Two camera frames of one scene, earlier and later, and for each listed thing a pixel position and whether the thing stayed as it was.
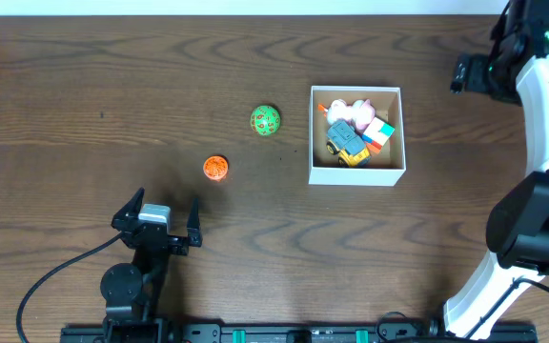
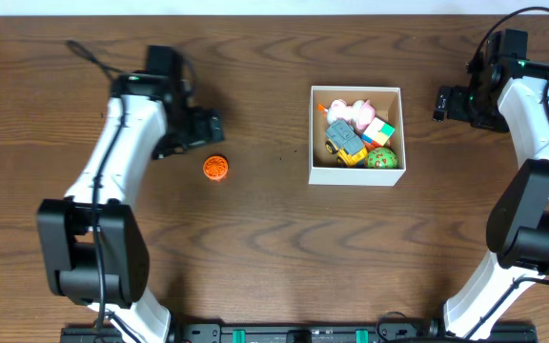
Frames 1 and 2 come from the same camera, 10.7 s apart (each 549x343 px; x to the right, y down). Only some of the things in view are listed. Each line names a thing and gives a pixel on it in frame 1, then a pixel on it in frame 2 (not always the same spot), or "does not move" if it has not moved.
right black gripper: x=478 y=66 -> x=457 y=110
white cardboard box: x=385 y=168 does not move
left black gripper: x=158 y=235 -> x=213 y=129
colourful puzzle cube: x=376 y=134 does not move
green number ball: x=265 y=119 -> x=381 y=158
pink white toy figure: x=361 y=112 does not move
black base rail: x=287 y=332 does not move
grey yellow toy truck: x=343 y=139 does not move
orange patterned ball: x=214 y=167 does not move
